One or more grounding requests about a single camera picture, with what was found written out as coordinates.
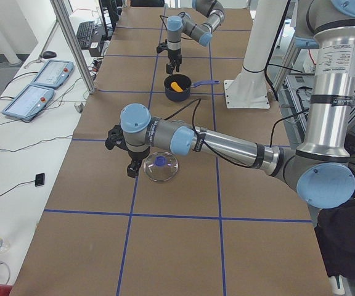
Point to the black keyboard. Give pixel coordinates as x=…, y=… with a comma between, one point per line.
x=84, y=34

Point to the dark blue saucepan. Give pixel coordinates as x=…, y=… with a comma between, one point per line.
x=186, y=84

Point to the black computer mouse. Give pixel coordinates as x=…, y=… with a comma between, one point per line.
x=49, y=55

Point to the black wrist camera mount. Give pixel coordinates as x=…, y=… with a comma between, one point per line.
x=162, y=47

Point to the lower teach pendant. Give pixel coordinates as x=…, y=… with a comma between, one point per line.
x=29, y=102

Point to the upper teach pendant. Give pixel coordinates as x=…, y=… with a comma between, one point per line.
x=54, y=73

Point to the glass lid blue knob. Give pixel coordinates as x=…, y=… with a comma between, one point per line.
x=160, y=166

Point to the teach pendant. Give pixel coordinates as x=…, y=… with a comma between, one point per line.
x=54, y=73
x=29, y=102

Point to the small black device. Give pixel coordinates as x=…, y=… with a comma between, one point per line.
x=40, y=179

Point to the yellow toy corn cob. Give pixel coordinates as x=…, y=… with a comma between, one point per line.
x=175, y=87

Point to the aluminium frame post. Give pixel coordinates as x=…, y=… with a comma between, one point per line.
x=62, y=17

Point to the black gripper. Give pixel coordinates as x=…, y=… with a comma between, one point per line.
x=135, y=155
x=174, y=54

